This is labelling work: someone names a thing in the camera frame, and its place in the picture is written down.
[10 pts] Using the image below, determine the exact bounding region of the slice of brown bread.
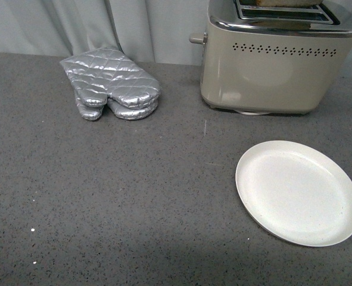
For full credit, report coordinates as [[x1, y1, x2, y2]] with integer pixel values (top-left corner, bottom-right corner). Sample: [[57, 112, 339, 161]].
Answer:
[[256, 0, 323, 8]]

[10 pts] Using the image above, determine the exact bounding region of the beige two-slot toaster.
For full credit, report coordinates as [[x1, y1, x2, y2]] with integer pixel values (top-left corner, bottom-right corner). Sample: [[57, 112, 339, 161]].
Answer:
[[189, 1, 352, 114]]

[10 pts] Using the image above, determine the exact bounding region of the lower silver quilted oven mitt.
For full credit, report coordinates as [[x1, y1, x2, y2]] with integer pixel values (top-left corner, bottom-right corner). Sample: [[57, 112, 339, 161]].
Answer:
[[74, 91, 158, 121]]

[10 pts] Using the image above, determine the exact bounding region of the silver quilted oven mitt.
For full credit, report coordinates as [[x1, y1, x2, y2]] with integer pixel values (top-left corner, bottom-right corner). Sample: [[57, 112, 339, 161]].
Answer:
[[60, 46, 160, 110], [74, 91, 158, 121]]

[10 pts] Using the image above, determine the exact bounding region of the upper silver quilted oven mitt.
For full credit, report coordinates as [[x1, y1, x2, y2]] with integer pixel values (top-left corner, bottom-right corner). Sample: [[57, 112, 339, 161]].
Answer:
[[60, 46, 160, 110]]

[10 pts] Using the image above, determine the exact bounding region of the light grey curtain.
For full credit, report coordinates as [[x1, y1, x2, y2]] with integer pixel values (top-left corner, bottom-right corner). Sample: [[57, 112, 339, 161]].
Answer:
[[0, 0, 352, 79]]

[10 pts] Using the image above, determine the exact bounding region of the white round plate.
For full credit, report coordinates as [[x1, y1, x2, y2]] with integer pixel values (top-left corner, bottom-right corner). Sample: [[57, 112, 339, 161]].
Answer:
[[235, 141, 352, 247]]

